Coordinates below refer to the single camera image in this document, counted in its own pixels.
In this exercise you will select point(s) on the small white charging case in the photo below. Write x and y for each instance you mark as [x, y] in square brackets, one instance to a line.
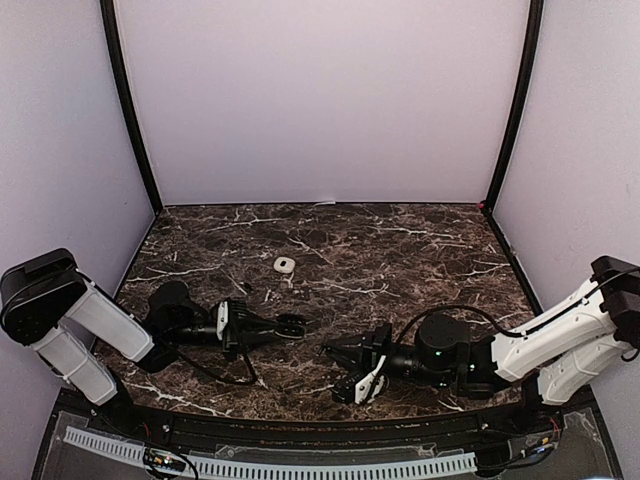
[284, 265]

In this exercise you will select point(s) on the right black frame post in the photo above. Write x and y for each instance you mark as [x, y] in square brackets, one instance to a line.
[525, 71]

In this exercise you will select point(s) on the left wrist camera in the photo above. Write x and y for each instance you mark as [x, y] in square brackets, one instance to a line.
[225, 315]

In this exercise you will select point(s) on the black earbud case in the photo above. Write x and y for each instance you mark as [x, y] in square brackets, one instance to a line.
[290, 326]

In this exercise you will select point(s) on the white slotted cable duct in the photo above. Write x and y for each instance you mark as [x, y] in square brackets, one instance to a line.
[255, 463]

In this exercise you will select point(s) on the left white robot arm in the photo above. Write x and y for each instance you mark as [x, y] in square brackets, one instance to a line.
[47, 301]

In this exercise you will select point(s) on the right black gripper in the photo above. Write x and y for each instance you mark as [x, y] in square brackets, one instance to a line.
[363, 363]

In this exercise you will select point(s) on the black front rail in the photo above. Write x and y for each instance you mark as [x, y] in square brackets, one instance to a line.
[459, 430]

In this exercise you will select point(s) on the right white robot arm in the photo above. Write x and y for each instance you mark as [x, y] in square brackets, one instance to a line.
[554, 353]

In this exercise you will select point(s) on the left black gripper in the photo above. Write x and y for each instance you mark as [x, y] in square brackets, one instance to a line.
[263, 340]

